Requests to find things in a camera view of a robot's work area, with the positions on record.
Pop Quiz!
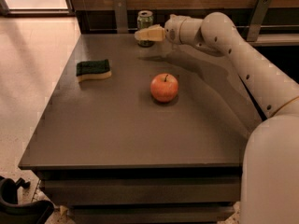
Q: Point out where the grey drawer cabinet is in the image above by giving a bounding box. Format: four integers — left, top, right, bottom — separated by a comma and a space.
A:
20, 35, 261, 224

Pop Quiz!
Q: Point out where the red apple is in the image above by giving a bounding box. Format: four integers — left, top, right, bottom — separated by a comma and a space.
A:
150, 73, 178, 103

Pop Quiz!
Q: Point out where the green and yellow sponge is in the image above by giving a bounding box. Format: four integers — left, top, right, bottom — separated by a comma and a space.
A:
76, 60, 112, 82

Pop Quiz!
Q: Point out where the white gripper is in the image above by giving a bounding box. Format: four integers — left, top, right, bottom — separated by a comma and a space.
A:
135, 14, 189, 45

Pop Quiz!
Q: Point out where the black chair part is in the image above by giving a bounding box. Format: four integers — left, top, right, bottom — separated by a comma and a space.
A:
0, 175, 55, 224

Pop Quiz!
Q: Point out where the metal bracket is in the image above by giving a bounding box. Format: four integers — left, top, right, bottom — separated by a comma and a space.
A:
113, 0, 128, 34
246, 0, 272, 42

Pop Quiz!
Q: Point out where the left metal bracket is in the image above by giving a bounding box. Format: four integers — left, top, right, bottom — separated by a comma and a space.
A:
113, 0, 128, 34

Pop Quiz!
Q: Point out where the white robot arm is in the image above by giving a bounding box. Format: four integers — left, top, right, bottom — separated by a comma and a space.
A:
135, 12, 299, 224

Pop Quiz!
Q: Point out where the green soda can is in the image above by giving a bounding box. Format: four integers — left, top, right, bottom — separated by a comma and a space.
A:
137, 10, 154, 48

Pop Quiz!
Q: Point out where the right metal bracket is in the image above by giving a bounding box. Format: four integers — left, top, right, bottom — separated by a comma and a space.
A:
246, 0, 272, 42

